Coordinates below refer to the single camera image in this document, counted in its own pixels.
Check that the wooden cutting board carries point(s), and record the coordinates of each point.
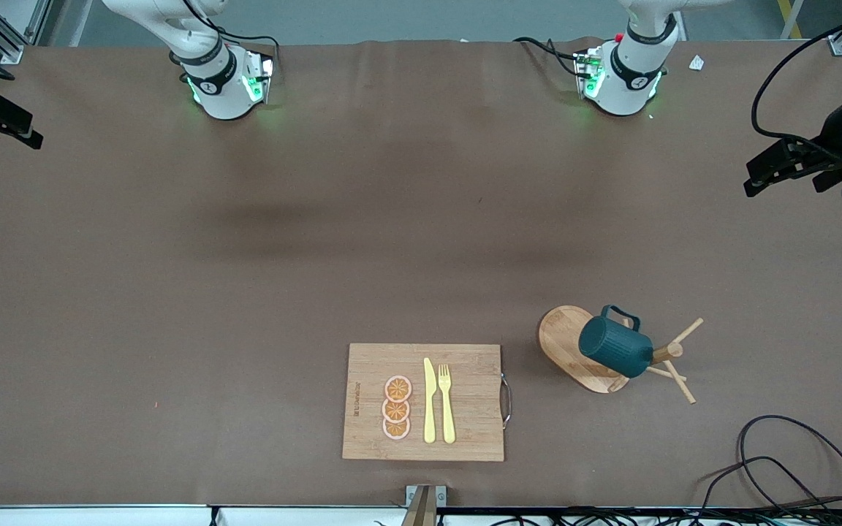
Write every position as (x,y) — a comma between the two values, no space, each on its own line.
(465,438)

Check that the yellow plastic knife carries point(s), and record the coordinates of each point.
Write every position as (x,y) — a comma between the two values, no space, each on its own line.
(429,409)

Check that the yellow plastic fork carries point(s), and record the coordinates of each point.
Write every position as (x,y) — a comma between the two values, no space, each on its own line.
(448,416)

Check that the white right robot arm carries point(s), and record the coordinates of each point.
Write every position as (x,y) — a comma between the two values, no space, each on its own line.
(220,95)

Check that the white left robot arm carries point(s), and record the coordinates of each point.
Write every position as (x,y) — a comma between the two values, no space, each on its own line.
(629,80)

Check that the brown table cover sheet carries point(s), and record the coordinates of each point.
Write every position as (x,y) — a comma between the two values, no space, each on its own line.
(99,402)

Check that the dark green ribbed cup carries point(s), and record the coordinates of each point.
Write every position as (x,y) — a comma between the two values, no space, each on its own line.
(615,347)

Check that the metal table edge bracket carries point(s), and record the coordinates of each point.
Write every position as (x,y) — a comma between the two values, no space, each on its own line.
(441,495)

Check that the white paper scrap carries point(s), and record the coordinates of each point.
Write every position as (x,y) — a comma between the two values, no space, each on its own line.
(696,63)

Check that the wooden cup rack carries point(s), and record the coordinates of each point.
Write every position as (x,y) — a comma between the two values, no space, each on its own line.
(560,343)

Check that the orange slice toy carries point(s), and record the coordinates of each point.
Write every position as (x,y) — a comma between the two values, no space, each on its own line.
(397,389)
(395,411)
(396,429)

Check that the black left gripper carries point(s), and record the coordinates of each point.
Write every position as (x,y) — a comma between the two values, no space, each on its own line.
(838,126)

